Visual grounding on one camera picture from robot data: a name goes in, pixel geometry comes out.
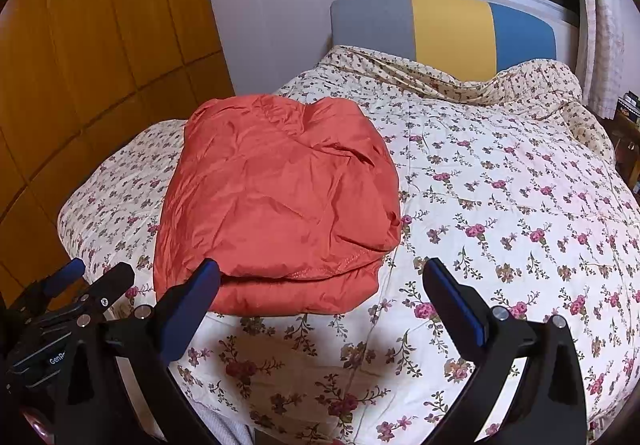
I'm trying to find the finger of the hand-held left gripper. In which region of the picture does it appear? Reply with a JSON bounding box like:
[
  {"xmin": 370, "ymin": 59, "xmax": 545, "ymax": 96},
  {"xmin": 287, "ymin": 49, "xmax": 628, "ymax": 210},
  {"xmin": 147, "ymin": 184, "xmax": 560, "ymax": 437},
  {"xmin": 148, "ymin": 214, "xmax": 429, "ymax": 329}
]
[
  {"xmin": 47, "ymin": 262, "xmax": 136, "ymax": 326},
  {"xmin": 22, "ymin": 257, "xmax": 87, "ymax": 314}
]

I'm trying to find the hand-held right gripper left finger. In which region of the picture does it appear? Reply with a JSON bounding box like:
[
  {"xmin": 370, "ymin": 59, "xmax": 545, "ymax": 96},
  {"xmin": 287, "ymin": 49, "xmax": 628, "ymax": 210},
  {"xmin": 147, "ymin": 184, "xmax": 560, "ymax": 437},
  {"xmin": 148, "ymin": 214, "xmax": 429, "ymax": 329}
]
[{"xmin": 52, "ymin": 259, "xmax": 221, "ymax": 445}]

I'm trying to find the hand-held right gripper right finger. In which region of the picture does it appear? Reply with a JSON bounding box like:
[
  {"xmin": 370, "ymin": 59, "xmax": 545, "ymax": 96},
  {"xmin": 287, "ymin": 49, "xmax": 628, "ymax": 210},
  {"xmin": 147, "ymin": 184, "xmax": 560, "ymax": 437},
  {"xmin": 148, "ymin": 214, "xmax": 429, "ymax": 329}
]
[{"xmin": 422, "ymin": 257, "xmax": 588, "ymax": 445}]

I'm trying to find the orange puffer jacket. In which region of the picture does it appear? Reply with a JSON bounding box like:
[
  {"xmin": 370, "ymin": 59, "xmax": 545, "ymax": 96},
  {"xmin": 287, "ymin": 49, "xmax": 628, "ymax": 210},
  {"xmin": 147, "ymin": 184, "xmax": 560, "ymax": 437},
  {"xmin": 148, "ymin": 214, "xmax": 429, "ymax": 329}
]
[{"xmin": 152, "ymin": 94, "xmax": 403, "ymax": 316}]

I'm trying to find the floral quilt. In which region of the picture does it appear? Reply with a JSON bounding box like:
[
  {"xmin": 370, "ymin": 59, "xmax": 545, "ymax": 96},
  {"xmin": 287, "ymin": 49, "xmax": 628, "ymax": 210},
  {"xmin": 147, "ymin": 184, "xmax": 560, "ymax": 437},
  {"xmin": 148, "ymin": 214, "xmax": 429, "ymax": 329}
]
[{"xmin": 57, "ymin": 45, "xmax": 640, "ymax": 445}]

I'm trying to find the person's light striped clothing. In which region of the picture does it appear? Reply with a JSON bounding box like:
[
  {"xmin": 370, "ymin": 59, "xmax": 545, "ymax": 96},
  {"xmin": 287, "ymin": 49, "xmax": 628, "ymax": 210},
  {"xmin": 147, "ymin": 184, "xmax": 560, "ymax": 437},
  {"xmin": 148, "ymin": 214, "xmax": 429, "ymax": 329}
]
[{"xmin": 190, "ymin": 400, "xmax": 253, "ymax": 445}]

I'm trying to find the wooden desk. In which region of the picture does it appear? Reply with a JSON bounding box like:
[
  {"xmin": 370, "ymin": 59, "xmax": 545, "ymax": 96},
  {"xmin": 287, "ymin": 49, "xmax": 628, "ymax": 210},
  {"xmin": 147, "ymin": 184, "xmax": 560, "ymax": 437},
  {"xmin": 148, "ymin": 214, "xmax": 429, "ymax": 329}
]
[{"xmin": 612, "ymin": 110, "xmax": 640, "ymax": 196}]

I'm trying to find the wooden wardrobe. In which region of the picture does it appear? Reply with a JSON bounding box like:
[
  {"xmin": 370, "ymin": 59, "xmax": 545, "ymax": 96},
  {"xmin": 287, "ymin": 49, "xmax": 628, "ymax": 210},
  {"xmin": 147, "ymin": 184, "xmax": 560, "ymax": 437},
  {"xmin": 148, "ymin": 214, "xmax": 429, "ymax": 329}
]
[{"xmin": 0, "ymin": 0, "xmax": 236, "ymax": 308}]

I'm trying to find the grey yellow blue headboard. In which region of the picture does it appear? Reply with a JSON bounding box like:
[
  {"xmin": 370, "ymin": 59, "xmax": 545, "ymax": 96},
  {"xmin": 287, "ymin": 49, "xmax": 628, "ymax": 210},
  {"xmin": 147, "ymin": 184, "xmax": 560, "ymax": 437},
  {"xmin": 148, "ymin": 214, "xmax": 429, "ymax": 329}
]
[{"xmin": 330, "ymin": 0, "xmax": 558, "ymax": 72}]

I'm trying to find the patterned curtain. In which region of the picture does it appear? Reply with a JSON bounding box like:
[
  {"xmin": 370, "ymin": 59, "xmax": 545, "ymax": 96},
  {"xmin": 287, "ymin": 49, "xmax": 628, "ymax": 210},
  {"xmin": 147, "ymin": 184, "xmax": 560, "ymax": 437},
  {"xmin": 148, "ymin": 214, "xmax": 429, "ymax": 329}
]
[{"xmin": 575, "ymin": 0, "xmax": 629, "ymax": 119}]

